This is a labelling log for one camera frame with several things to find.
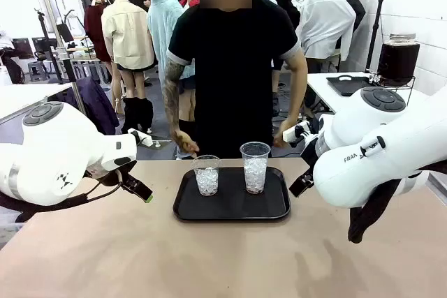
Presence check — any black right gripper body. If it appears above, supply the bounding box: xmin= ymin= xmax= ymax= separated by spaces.
xmin=299 ymin=137 xmax=321 ymax=174

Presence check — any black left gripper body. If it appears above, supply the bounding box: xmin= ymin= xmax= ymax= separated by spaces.
xmin=98 ymin=160 xmax=139 ymax=188

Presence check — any tall clear plastic ice cup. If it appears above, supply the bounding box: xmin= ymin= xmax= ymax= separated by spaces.
xmin=239 ymin=141 xmax=272 ymax=195

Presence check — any short clear plastic ice cup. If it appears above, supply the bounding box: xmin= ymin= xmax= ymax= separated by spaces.
xmin=191 ymin=154 xmax=221 ymax=197

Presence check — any bare left forearm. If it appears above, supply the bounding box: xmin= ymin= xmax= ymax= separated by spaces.
xmin=283 ymin=67 xmax=309 ymax=128

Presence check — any glass drink dispenser jar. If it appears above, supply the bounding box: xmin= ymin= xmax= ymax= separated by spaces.
xmin=369 ymin=32 xmax=421 ymax=88

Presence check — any person's left hand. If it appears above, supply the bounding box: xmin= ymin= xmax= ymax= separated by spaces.
xmin=272 ymin=119 xmax=298 ymax=149

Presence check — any person's right hand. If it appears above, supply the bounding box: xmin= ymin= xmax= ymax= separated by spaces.
xmin=173 ymin=129 xmax=200 ymax=155

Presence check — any white side table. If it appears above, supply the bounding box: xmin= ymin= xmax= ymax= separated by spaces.
xmin=306 ymin=71 xmax=432 ymax=114

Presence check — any purple jacket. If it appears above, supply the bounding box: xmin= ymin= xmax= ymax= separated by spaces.
xmin=52 ymin=76 xmax=120 ymax=137

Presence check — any large black serving tray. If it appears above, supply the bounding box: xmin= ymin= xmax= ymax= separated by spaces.
xmin=173 ymin=166 xmax=292 ymax=223

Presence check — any small black serving tray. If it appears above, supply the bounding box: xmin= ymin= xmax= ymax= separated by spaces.
xmin=326 ymin=75 xmax=380 ymax=98

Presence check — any person in black t-shirt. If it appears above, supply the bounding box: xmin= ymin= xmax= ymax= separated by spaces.
xmin=166 ymin=0 xmax=308 ymax=161

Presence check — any white work table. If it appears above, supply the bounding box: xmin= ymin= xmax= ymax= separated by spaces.
xmin=0 ymin=83 xmax=74 ymax=125

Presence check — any mannequin in white shirt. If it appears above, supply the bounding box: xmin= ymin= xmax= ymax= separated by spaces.
xmin=299 ymin=0 xmax=358 ymax=68

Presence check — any grey metal stool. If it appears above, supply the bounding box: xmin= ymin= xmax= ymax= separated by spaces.
xmin=27 ymin=61 xmax=49 ymax=83

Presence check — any black stand with clamp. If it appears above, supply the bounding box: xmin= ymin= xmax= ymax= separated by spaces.
xmin=34 ymin=8 xmax=77 ymax=84

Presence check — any tall black tripod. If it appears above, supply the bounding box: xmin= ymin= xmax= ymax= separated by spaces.
xmin=365 ymin=0 xmax=387 ymax=73

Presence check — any mannequin in cream shirt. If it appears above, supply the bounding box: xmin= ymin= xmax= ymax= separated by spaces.
xmin=101 ymin=0 xmax=156 ymax=135

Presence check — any mannequin in maroon shirt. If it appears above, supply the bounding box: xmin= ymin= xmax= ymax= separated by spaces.
xmin=83 ymin=0 xmax=123 ymax=103

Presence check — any mannequin in black jacket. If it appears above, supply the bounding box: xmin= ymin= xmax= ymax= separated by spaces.
xmin=334 ymin=0 xmax=367 ymax=36

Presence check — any slanted metal pole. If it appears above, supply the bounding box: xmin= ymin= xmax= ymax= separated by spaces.
xmin=33 ymin=0 xmax=88 ymax=116

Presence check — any mannequin in light blue fleece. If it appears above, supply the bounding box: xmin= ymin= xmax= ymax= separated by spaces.
xmin=146 ymin=0 xmax=197 ymax=84

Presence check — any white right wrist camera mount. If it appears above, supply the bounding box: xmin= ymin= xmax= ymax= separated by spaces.
xmin=282 ymin=119 xmax=324 ymax=145

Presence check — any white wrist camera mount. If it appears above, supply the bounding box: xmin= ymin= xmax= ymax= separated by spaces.
xmin=128 ymin=128 xmax=154 ymax=147
xmin=282 ymin=119 xmax=324 ymax=145

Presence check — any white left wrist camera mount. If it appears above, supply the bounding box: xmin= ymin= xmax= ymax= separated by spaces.
xmin=128 ymin=128 xmax=154 ymax=147

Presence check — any black wire dispenser stand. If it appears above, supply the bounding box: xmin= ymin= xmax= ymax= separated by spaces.
xmin=401 ymin=75 xmax=416 ymax=98

